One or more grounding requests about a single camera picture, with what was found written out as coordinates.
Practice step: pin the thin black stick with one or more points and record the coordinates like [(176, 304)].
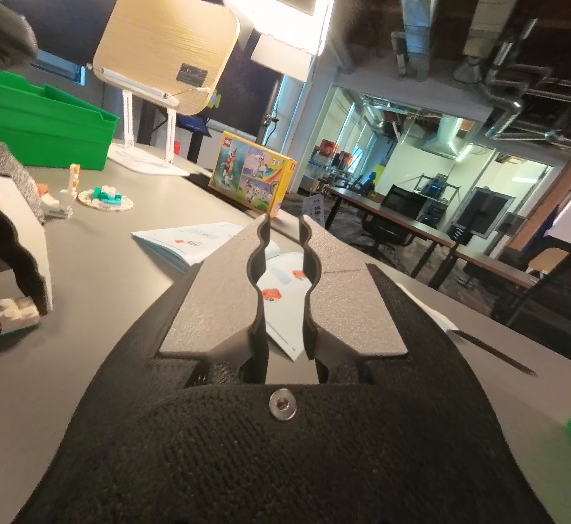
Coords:
[(490, 351)]

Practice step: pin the white orange lego animal model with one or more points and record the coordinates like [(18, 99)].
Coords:
[(67, 198)]

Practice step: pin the black office chair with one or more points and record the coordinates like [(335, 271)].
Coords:
[(381, 229)]

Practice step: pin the round white teal lego plate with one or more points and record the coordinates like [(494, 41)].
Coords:
[(105, 203)]

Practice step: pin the studio light panel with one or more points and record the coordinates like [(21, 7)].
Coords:
[(276, 20)]

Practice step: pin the green and white lego assembly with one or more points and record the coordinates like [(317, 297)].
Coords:
[(20, 314)]

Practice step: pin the green plastic bin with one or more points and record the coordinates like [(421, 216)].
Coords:
[(568, 425), (53, 136)]

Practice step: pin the long wooden table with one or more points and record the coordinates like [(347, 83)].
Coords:
[(490, 265)]

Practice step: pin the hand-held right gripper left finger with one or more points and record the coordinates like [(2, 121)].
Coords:
[(209, 310)]

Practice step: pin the dark screen on stand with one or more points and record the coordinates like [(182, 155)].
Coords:
[(484, 214)]

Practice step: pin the wooden chair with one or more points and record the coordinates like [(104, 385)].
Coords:
[(548, 261)]

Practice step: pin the silver corrugated ceiling duct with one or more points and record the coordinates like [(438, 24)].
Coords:
[(419, 7)]

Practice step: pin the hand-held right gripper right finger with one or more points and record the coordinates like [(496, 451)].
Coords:
[(357, 310)]

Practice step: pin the metal range hood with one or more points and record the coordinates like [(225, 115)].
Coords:
[(446, 140)]

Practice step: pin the yellow lego box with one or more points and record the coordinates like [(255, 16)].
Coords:
[(250, 172)]

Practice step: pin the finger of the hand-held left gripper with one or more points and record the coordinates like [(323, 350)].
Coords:
[(33, 243)]

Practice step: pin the white printed sign card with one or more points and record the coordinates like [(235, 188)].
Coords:
[(314, 209)]

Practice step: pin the wooden book stand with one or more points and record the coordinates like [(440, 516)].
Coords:
[(165, 51)]

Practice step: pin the black box appliance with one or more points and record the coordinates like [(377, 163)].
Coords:
[(403, 201)]

